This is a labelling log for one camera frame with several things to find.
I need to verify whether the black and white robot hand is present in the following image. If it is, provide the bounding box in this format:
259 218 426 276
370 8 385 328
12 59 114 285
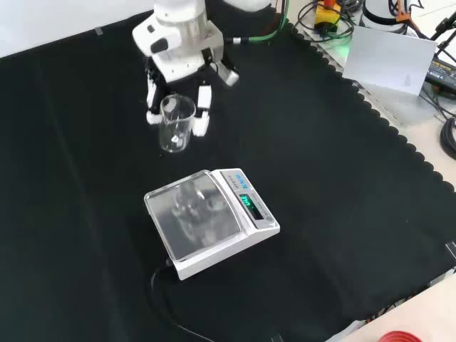
132 15 240 138

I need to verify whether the clear glass beaker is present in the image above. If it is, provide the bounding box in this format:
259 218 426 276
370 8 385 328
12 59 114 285
159 94 197 153

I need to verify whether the white electronic balance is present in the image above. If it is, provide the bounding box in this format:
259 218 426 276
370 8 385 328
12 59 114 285
143 167 281 281

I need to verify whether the black bench cloth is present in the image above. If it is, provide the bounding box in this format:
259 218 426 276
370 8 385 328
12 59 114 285
0 0 456 342

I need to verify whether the yellow stop button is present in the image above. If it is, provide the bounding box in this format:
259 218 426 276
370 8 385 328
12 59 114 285
313 0 343 33

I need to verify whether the white cylindrical base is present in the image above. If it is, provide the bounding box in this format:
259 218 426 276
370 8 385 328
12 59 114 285
361 0 407 36

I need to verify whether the black power adapter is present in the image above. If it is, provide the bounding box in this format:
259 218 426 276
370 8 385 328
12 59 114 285
423 56 456 93

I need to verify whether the black tripod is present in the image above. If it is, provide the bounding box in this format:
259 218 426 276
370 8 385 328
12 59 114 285
429 11 456 65

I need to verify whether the red round object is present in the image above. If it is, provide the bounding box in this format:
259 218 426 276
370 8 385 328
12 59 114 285
377 331 425 342

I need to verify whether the green robot cable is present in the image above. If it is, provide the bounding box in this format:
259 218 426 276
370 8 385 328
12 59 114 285
224 0 289 45

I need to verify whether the black balance power cable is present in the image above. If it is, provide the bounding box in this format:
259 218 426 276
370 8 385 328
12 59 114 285
150 259 217 342

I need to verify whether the black coiled cable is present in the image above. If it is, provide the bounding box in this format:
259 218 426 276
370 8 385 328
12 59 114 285
440 117 456 160

